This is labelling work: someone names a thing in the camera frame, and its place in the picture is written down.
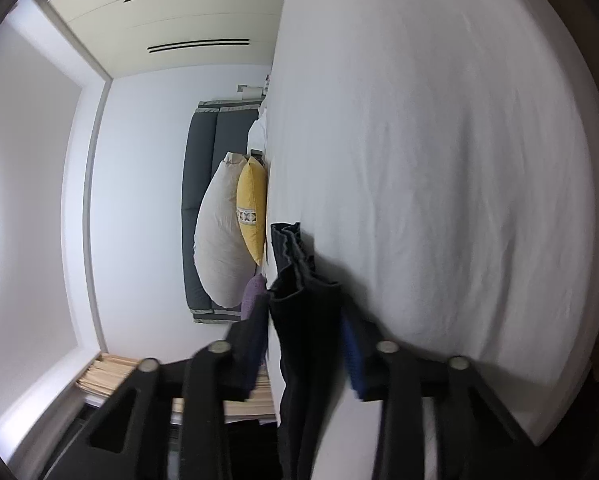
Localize black denim pants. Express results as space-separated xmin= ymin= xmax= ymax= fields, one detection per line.
xmin=268 ymin=223 xmax=344 ymax=479

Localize beige curtain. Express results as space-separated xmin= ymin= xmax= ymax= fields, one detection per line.
xmin=75 ymin=352 xmax=278 ymax=426

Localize large beige pillow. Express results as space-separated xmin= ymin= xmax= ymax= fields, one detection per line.
xmin=193 ymin=152 xmax=256 ymax=309

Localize purple cushion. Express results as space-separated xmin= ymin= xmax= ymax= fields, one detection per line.
xmin=240 ymin=274 xmax=267 ymax=321

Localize yellow patterned cushion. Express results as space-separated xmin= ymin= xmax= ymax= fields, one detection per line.
xmin=237 ymin=157 xmax=267 ymax=266

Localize white bed mattress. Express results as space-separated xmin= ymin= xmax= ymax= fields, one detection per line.
xmin=258 ymin=0 xmax=599 ymax=480

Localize dark grey headboard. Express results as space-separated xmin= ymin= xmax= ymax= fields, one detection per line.
xmin=180 ymin=98 xmax=266 ymax=325

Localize cream wardrobe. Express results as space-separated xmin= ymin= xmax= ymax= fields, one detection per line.
xmin=49 ymin=0 xmax=284 ymax=78

